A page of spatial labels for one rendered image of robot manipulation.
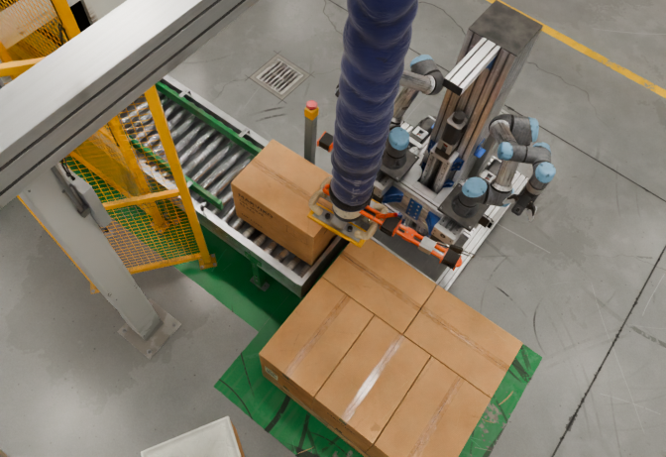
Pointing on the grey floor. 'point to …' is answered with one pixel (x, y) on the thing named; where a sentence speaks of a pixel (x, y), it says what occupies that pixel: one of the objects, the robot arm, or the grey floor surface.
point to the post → (310, 134)
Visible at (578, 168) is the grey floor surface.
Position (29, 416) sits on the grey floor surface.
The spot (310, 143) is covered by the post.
